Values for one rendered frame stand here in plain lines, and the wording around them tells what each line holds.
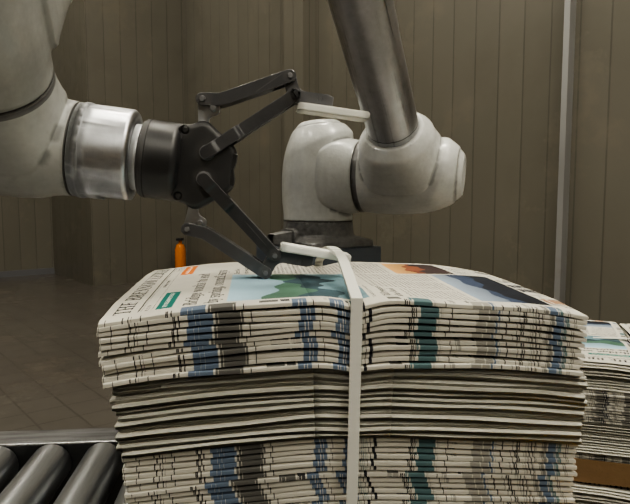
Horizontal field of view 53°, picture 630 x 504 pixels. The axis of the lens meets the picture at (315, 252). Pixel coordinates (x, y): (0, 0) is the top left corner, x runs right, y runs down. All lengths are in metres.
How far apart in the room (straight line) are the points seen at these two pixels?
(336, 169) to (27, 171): 0.81
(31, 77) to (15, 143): 0.06
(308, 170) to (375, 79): 0.30
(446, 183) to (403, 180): 0.09
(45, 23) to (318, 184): 0.86
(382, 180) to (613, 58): 3.25
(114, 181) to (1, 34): 0.16
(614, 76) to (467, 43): 1.17
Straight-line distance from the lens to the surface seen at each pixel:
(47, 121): 0.61
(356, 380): 0.51
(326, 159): 1.33
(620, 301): 4.33
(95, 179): 0.61
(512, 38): 4.81
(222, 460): 0.53
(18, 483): 0.82
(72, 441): 0.91
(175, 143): 0.61
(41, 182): 0.63
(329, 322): 0.50
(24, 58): 0.56
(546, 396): 0.56
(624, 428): 1.27
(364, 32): 1.08
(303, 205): 1.35
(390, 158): 1.23
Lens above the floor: 1.12
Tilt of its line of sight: 5 degrees down
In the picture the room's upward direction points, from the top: straight up
